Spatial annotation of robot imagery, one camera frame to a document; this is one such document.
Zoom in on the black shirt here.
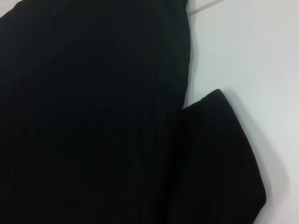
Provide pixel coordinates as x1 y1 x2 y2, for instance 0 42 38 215
0 0 267 224

